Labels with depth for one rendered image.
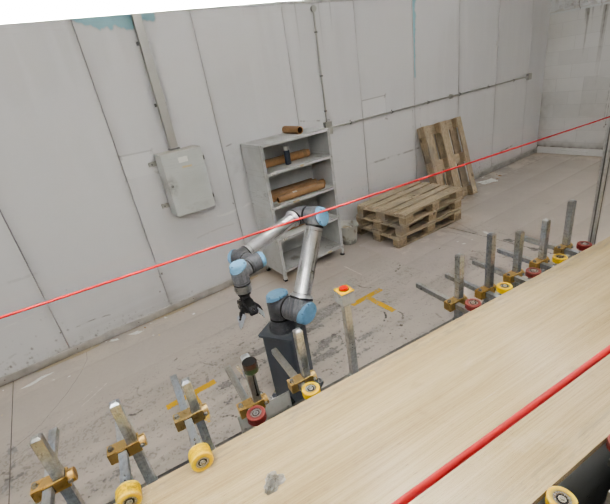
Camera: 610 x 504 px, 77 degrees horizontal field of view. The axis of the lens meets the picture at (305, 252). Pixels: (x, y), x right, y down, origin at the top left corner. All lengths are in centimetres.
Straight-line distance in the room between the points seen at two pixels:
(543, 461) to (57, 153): 381
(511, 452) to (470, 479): 18
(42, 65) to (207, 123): 140
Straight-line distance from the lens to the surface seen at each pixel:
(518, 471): 156
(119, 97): 402
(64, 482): 181
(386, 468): 151
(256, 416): 172
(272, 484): 152
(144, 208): 412
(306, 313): 240
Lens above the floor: 213
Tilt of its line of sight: 25 degrees down
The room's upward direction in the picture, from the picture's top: 9 degrees counter-clockwise
